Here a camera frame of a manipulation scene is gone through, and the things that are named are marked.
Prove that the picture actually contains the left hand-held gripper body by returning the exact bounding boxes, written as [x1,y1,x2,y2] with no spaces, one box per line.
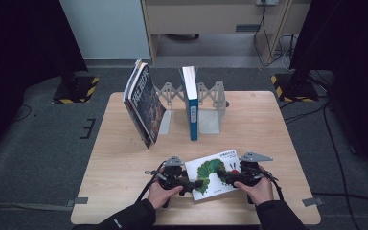
[144,155,190,192]

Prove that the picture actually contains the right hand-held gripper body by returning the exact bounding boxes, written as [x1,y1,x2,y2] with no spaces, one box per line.
[232,151,274,189]

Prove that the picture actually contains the white caterpillar picture book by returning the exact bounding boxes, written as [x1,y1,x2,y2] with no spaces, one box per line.
[184,149,242,202]

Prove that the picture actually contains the grey metal expandable book rack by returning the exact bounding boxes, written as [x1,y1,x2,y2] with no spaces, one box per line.
[153,80,228,136]

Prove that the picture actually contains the thick blue book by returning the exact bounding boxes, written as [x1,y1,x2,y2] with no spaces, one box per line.
[178,65,200,142]

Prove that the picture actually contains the dark illustrated cover magazine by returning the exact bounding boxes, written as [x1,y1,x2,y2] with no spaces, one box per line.
[126,62,168,150]

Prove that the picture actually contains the portrait cover magazine red banner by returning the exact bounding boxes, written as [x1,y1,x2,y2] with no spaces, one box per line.
[122,58,142,108]

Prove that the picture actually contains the person's right hand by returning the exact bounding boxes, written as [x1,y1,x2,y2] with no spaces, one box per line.
[234,165,275,207]

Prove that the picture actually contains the person's left hand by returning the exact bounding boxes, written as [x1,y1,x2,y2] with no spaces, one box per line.
[147,181,184,211]

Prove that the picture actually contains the grey tape tab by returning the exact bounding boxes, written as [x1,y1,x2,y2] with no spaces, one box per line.
[65,196,89,208]
[301,196,325,208]

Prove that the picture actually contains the black stand base hazard stripes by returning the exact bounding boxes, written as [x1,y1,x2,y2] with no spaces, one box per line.
[270,73,320,104]
[52,75,101,104]

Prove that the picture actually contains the light wooden cabinet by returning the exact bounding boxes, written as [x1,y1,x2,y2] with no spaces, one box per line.
[140,0,312,65]

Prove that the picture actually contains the white cabinet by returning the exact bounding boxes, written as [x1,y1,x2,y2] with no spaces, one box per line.
[59,0,152,61]

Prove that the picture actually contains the white power strip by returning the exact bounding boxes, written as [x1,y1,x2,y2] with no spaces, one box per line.
[255,0,280,7]

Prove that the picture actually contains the left hand-held gripper black cable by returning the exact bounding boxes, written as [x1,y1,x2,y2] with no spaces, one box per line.
[135,160,168,204]

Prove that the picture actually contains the hand-held gripper black cable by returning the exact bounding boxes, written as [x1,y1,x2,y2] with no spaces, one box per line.
[261,170,285,203]
[135,160,168,204]

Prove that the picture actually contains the right hand-held gripper black cable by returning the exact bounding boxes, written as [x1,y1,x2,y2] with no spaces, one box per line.
[261,170,285,203]

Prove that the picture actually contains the black floor cable near stand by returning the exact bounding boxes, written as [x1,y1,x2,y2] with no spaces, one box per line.
[281,97,331,125]

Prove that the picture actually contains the long black floor cable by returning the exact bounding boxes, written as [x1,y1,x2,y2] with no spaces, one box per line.
[310,103,368,230]

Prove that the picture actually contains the white cable on floor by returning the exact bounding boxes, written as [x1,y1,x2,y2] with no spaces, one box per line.
[278,34,297,71]

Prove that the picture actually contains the black cable from power strip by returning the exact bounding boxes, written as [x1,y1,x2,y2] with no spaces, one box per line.
[253,3,289,68]

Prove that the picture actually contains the thin black floor cable loop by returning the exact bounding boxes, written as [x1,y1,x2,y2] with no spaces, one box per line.
[11,103,34,123]

